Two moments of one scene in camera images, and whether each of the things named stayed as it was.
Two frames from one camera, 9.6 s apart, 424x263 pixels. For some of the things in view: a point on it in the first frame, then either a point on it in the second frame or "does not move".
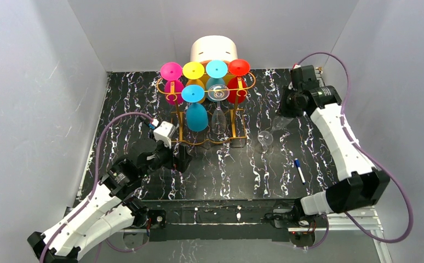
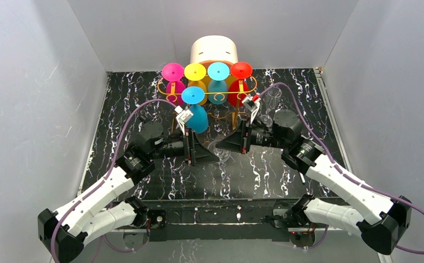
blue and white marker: [297, 163] does not move
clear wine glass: [218, 92] -> [223, 154]
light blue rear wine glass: [216, 70] does not move
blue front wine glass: [196, 117] does not move
